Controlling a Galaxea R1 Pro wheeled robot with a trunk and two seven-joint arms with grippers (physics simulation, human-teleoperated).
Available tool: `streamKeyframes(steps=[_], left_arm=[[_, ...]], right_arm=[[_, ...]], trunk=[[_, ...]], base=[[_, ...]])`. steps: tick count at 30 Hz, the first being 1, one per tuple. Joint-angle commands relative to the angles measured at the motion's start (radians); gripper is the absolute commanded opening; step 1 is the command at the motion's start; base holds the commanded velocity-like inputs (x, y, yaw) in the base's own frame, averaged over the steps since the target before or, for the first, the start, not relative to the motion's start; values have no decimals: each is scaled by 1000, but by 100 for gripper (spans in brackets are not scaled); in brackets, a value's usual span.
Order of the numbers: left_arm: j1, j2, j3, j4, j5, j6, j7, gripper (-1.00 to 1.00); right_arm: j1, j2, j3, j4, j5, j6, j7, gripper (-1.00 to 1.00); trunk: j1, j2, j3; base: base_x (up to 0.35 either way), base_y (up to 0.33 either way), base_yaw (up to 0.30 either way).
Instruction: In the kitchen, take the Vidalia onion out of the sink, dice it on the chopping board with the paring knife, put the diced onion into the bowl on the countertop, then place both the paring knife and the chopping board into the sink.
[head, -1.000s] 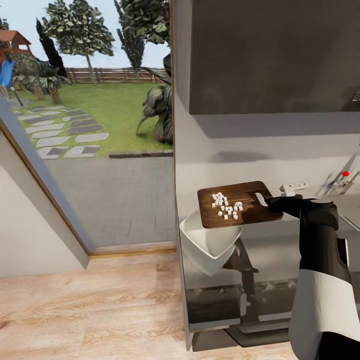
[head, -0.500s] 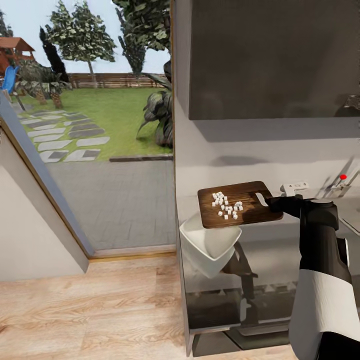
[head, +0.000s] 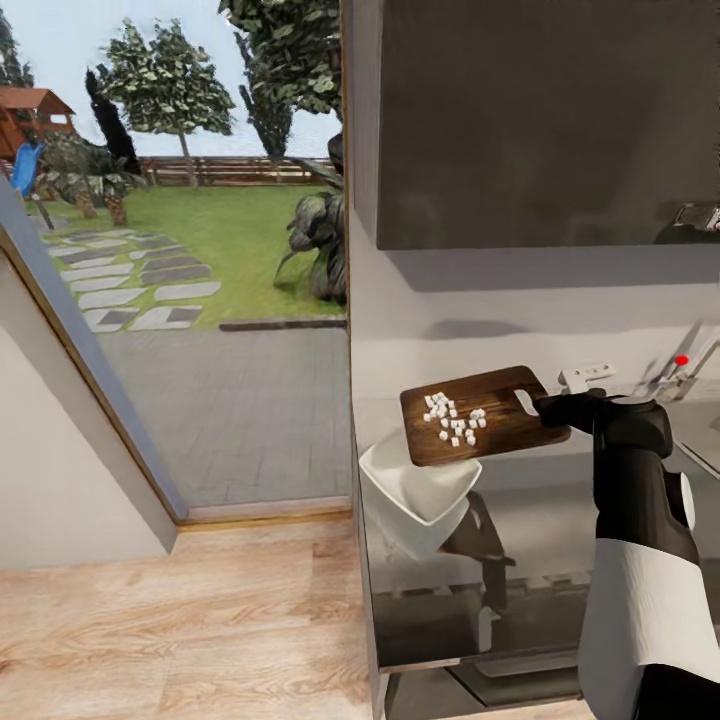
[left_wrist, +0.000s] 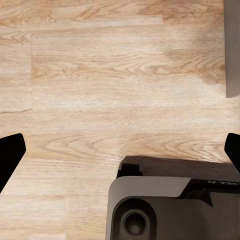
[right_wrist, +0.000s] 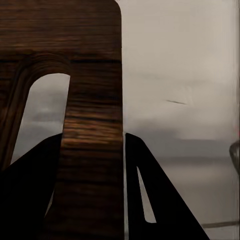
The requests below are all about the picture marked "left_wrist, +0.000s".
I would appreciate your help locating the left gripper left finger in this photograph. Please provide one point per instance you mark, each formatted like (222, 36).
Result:
(12, 149)

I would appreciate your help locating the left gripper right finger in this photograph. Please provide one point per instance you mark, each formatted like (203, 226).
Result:
(232, 149)

